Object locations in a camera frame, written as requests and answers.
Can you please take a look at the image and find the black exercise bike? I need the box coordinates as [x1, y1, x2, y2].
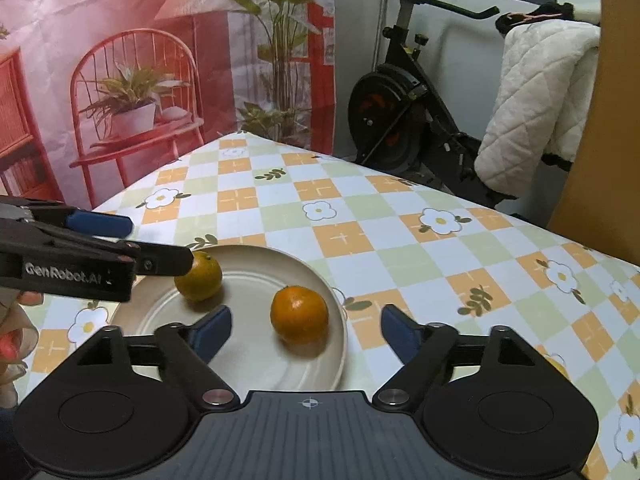
[347, 0, 522, 211]

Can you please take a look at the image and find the person's left hand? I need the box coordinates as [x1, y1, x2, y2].
[0, 290, 45, 408]

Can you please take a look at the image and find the beige round plate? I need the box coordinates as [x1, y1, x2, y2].
[111, 246, 348, 394]

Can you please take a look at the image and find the brown wooden board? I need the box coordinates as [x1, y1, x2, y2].
[546, 0, 640, 262]

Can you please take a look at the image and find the red printed backdrop cloth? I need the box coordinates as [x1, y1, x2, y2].
[0, 0, 337, 211]

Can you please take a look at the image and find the bright orange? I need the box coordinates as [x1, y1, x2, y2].
[270, 285, 330, 346]

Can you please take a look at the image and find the white quilted blanket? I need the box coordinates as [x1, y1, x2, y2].
[474, 22, 602, 197]

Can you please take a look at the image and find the checkered floral tablecloth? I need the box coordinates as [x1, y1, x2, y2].
[0, 130, 640, 480]

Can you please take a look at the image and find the yellow round citrus fruit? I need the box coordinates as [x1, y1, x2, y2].
[541, 352, 571, 382]

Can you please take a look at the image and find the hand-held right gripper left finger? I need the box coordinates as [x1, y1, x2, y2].
[75, 305, 237, 408]

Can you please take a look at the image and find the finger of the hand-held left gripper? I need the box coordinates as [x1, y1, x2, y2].
[120, 241, 195, 278]
[0, 197, 132, 237]

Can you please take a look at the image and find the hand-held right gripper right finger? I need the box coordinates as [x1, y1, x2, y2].
[372, 304, 546, 408]

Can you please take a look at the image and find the black and pink garment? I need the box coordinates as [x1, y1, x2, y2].
[495, 2, 601, 36]

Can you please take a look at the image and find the greenish yellow orange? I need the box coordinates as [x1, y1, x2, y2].
[174, 251, 224, 303]

